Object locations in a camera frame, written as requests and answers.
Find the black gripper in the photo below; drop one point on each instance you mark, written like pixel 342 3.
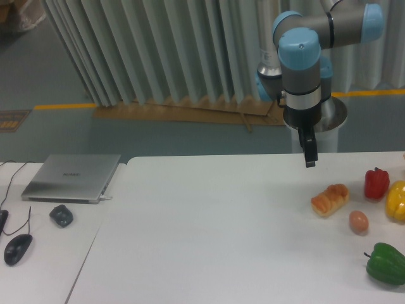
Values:
pixel 301 119

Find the green bell pepper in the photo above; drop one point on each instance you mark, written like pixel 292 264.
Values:
pixel 386 264

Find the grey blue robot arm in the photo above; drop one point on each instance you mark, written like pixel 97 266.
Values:
pixel 292 71

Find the red bell pepper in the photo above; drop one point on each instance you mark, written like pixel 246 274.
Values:
pixel 376 183

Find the yellow bell pepper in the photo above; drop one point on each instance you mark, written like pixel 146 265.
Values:
pixel 394 206

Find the flat brown cardboard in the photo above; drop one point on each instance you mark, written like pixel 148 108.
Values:
pixel 247 113

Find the bread loaf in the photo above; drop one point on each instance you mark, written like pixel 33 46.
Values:
pixel 333 198

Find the brown egg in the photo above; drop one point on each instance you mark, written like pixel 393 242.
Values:
pixel 358 222

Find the pale green folding curtain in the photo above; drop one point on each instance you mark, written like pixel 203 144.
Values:
pixel 167 50

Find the silver laptop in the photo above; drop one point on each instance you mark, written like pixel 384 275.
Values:
pixel 72 178

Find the small black device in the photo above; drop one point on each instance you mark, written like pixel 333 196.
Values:
pixel 61 216

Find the floor warning sticker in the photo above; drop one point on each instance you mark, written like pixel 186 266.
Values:
pixel 12 119

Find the black computer mouse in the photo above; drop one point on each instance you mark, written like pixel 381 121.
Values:
pixel 16 248

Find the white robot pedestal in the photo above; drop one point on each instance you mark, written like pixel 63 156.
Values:
pixel 319 133

